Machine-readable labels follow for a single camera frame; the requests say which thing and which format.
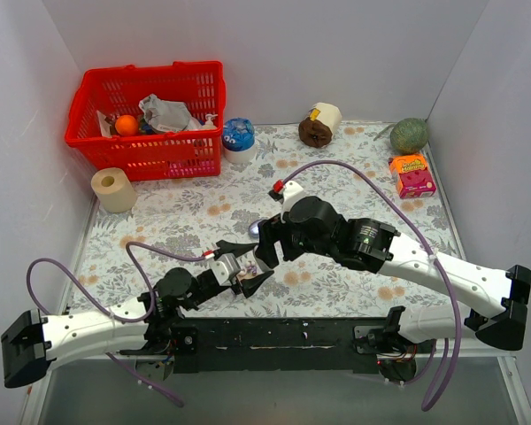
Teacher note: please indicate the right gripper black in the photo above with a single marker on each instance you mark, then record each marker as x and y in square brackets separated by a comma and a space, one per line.
[269, 242]

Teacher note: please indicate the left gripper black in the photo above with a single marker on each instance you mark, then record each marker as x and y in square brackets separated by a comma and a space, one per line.
[236, 282]

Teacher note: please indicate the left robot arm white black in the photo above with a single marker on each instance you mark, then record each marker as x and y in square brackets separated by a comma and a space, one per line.
[38, 342]

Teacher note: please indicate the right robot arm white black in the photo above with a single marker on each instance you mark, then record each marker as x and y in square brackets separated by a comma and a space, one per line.
[492, 303]

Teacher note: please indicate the blue white wipes tub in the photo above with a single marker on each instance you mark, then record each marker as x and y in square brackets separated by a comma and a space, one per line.
[238, 141]

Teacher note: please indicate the floral table mat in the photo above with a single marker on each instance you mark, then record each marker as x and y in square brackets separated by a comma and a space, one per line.
[173, 221]

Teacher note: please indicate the red plastic shopping basket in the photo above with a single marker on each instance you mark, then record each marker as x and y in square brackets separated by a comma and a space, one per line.
[118, 91]

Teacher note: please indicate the white pump bottle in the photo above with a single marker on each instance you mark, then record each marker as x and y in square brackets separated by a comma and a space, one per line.
[209, 122]

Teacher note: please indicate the brown cream towel roll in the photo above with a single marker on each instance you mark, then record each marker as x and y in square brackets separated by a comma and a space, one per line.
[319, 125]

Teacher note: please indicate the beige paper roll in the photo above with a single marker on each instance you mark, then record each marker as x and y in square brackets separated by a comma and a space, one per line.
[113, 190]

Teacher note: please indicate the orange pink sponge box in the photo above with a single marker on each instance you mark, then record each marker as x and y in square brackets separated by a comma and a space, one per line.
[412, 176]

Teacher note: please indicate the crumpled grey plastic bag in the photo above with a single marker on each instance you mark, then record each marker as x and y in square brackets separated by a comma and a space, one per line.
[167, 116]

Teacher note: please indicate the green textured melon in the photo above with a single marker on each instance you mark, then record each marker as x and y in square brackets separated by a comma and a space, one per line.
[407, 136]

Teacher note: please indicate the orange fruit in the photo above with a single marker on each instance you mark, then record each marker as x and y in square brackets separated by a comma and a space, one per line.
[126, 125]

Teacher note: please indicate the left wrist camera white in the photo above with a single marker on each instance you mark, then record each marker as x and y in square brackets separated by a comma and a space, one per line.
[225, 269]

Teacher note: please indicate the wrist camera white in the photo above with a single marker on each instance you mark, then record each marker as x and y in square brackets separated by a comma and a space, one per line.
[287, 194]
[225, 269]

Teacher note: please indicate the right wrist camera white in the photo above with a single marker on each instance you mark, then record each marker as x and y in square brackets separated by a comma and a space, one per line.
[287, 194]

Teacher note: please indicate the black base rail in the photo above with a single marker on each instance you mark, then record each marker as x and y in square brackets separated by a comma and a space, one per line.
[198, 345]

